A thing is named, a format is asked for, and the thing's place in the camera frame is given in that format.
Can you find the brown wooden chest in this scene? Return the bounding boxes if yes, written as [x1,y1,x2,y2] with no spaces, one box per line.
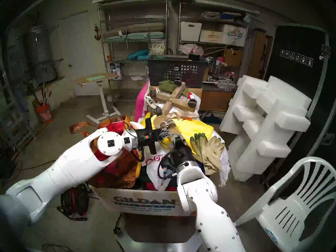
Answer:
[199,85,235,112]

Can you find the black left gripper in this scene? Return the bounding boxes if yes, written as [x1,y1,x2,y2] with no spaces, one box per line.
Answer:
[136,117,173,156]

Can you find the white foam packing block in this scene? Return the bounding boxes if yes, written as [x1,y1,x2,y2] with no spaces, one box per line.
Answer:
[219,74,312,182]

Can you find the blue white product box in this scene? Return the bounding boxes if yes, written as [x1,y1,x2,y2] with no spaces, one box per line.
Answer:
[110,62,126,80]

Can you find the orange floral tote bag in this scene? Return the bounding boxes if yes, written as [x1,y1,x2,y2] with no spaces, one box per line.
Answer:
[69,115,142,189]

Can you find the orange bucket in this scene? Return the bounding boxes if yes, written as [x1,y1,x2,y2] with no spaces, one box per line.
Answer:
[35,103,54,124]

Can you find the gray striped cloth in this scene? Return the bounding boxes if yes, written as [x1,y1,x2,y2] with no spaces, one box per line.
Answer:
[214,79,237,92]

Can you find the chrome wire shelving unit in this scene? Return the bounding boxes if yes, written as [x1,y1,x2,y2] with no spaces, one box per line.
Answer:
[177,2,249,84]
[98,0,170,115]

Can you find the white overbed table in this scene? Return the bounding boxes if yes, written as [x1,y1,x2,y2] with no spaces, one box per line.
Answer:
[76,72,122,125]

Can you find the tan glove green fingertips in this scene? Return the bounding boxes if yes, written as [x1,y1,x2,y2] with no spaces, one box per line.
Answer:
[190,133,210,163]
[201,135,225,176]

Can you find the black perforated plastic basket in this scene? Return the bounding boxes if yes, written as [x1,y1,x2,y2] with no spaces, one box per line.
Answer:
[147,55,208,88]

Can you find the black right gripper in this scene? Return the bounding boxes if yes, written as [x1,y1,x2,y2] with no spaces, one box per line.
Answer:
[167,135,196,174]

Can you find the HOPE sign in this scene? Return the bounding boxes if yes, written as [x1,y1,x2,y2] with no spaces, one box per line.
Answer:
[148,42,166,56]

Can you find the gray robot base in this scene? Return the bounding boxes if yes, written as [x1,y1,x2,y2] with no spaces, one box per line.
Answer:
[113,215,203,252]

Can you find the brown wooden board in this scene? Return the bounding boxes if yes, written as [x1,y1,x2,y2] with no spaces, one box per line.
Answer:
[248,31,273,79]

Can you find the red shiny bag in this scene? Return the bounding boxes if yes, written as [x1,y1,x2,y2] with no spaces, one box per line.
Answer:
[91,122,127,161]

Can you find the white box orange label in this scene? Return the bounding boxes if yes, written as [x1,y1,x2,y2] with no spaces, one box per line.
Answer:
[199,30,223,44]

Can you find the yellow plastic bag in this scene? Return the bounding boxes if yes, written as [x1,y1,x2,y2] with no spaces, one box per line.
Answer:
[140,112,153,128]

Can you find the large Gildan cardboard box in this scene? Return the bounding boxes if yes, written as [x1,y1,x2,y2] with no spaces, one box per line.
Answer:
[91,186,198,217]

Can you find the black flight case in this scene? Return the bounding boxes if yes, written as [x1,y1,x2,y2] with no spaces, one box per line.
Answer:
[262,23,336,192]

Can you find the green knit glove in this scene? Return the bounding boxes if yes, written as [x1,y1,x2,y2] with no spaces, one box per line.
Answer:
[157,80,191,97]

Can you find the white box with handle hole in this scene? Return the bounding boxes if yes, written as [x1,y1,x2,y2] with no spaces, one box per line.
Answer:
[180,21,202,42]

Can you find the white lace cloth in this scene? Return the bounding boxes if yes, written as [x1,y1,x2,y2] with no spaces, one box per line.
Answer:
[209,131,232,187]

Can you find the white door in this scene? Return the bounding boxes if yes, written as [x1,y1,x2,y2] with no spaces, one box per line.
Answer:
[59,11,99,96]

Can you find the white bag red ribbon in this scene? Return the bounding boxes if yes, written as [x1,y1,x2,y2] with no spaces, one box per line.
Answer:
[178,43,205,56]

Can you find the white plastic chair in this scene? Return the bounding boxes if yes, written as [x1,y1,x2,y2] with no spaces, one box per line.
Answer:
[234,156,336,252]

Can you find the white bag red circles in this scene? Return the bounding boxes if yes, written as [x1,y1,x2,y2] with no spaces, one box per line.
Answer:
[143,149,179,191]

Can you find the yellow plastic handle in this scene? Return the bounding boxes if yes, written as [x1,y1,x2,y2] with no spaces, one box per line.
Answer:
[135,149,143,177]

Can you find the gray metal ladder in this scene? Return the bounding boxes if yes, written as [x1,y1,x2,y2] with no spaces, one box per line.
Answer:
[0,68,36,156]

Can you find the teal pillow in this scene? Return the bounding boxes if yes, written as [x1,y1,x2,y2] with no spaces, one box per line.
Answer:
[127,49,150,61]

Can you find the dark blue floral rug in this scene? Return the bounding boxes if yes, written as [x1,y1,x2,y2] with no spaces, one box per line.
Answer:
[198,111,224,125]

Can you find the gray water heater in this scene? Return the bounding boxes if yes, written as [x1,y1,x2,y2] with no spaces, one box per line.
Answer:
[25,22,59,84]

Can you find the long white tube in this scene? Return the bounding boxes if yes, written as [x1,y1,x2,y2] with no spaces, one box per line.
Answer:
[196,0,261,16]

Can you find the red black cable reel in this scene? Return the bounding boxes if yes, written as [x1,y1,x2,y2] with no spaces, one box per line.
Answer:
[56,185,90,222]

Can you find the pink bag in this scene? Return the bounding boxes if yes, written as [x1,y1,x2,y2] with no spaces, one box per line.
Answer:
[135,81,151,120]

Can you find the small Gildan cardboard box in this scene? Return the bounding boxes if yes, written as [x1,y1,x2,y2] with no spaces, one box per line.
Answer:
[222,24,248,47]

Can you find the wooden cross caster dolly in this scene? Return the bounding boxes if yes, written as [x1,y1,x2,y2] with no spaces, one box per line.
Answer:
[150,77,199,117]

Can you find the brown cardboard box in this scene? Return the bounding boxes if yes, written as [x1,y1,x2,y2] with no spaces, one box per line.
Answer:
[224,49,244,67]

